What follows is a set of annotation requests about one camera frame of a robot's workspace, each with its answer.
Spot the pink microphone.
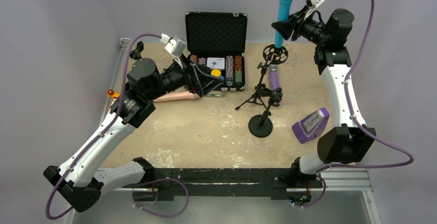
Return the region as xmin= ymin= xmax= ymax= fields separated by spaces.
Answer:
xmin=153 ymin=91 xmax=200 ymax=102

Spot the blue microphone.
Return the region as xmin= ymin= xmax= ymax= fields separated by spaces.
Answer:
xmin=274 ymin=0 xmax=297 ymax=48

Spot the black round-base mic stand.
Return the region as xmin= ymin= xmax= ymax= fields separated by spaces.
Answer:
xmin=248 ymin=87 xmax=283 ymax=138

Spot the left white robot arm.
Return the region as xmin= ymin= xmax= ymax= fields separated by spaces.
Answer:
xmin=43 ymin=58 xmax=224 ymax=212

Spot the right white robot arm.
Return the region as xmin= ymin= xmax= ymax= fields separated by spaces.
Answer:
xmin=272 ymin=8 xmax=376 ymax=186

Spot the black round-base stand far left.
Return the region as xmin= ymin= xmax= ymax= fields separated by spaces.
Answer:
xmin=129 ymin=41 xmax=144 ymax=60

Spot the yellow poker chip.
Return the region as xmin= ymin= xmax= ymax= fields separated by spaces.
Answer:
xmin=211 ymin=68 xmax=222 ymax=77

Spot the white card deck box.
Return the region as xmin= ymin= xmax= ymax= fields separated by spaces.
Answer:
xmin=206 ymin=57 xmax=226 ymax=70

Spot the black poker chip case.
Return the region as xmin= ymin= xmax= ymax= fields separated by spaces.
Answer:
xmin=184 ymin=11 xmax=248 ymax=92

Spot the purple glitter microphone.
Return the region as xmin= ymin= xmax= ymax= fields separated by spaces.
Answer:
xmin=269 ymin=64 xmax=279 ymax=90

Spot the red yellow toy block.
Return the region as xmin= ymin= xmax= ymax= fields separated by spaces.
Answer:
xmin=107 ymin=89 xmax=120 ymax=112

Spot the black tripod shock-mount stand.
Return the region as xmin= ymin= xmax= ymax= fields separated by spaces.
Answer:
xmin=235 ymin=44 xmax=289 ymax=111

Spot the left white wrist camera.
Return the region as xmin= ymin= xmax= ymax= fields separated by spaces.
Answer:
xmin=160 ymin=33 xmax=187 ymax=59

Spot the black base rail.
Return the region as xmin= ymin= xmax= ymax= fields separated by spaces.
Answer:
xmin=127 ymin=164 xmax=323 ymax=201

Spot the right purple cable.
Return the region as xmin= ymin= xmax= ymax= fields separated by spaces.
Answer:
xmin=293 ymin=0 xmax=414 ymax=210

